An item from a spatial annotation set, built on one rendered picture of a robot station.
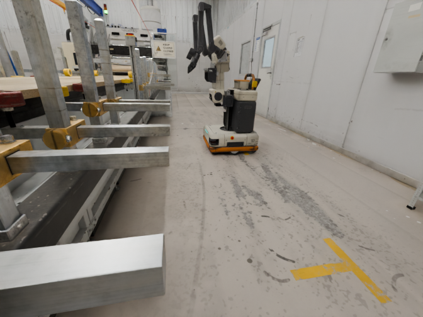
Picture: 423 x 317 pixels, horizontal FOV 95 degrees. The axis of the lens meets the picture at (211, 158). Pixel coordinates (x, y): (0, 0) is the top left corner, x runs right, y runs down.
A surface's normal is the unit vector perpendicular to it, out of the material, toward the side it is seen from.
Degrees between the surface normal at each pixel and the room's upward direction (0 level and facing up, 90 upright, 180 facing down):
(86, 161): 90
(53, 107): 90
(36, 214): 0
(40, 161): 90
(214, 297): 0
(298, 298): 0
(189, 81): 90
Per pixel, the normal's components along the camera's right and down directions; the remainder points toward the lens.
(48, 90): 0.19, 0.39
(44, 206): 0.04, -0.92
